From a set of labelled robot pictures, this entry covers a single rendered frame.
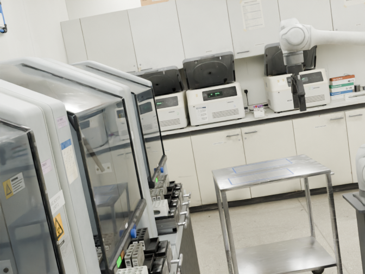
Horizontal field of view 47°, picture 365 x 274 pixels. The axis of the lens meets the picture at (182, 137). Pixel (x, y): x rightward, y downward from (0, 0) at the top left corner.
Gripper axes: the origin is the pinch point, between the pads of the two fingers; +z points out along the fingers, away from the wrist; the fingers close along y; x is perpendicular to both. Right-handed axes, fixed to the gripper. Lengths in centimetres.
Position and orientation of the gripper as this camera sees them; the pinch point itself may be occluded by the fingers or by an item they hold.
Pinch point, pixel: (300, 107)
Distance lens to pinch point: 209.5
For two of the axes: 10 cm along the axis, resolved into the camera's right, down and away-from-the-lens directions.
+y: 0.6, -1.6, 9.9
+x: -9.8, 1.6, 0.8
